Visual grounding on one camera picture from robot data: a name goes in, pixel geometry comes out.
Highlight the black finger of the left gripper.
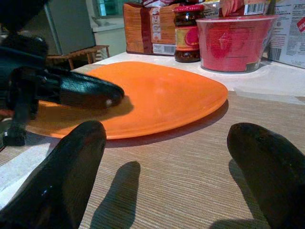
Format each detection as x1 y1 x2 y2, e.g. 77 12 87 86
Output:
3 69 40 146
42 70 125 110

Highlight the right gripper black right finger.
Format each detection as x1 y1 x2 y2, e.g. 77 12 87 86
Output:
227 123 305 229

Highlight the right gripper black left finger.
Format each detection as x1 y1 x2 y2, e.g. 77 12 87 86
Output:
0 120 107 229

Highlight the orange plate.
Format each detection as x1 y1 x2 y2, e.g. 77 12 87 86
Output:
26 61 229 140

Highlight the wooden slatted rack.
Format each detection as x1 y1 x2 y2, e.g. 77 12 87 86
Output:
46 45 111 71

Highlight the beige woven placemat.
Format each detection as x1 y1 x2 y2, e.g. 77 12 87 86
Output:
0 62 124 167
0 92 305 229

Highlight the brown food package box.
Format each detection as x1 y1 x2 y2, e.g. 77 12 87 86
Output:
123 2 178 56

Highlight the red-lid chili sauce jar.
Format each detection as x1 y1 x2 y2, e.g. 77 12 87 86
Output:
173 5 205 63

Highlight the instant noodle multipack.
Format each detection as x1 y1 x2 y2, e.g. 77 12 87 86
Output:
142 0 198 8

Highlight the red instant noodle bowl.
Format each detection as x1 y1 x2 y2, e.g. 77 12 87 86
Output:
195 14 280 73

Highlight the white flour bag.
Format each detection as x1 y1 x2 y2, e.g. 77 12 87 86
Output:
266 0 305 69

